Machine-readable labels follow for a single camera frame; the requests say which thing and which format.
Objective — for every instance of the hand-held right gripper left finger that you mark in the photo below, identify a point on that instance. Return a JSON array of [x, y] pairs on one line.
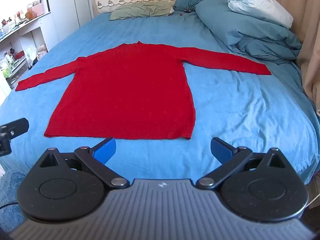
[[106, 151]]

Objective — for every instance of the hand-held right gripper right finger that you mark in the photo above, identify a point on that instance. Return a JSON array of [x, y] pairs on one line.
[[220, 151]]

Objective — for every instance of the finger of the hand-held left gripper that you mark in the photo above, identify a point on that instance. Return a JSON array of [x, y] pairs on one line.
[[18, 127]]

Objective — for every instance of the red towel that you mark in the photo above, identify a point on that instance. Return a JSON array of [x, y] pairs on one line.
[[125, 92]]

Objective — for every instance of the bed with blue sheet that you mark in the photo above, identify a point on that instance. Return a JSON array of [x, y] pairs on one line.
[[237, 110]]

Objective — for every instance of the blue fluffy rug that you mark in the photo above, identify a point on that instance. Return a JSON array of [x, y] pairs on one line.
[[10, 190]]

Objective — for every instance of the green bottle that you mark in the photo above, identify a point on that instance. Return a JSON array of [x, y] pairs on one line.
[[6, 71]]

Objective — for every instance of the red box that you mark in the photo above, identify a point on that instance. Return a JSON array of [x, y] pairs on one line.
[[19, 54]]

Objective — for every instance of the white shelf unit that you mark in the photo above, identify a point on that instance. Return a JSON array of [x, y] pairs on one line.
[[22, 40]]

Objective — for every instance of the orange jar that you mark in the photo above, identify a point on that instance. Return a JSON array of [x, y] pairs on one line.
[[31, 14]]

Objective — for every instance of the teal duvet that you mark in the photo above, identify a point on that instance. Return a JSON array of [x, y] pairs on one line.
[[240, 32]]

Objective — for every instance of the pink box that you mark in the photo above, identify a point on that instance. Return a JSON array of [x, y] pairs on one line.
[[39, 8]]

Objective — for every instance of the white wardrobe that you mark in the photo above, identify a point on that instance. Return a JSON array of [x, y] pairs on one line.
[[70, 7]]

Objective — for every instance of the small dark object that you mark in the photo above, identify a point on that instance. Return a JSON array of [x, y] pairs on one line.
[[186, 11]]

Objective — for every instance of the green pillow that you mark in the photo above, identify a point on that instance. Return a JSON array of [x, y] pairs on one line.
[[140, 11]]

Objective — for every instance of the pale blue white blanket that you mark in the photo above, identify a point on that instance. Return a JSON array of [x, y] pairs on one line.
[[260, 6]]

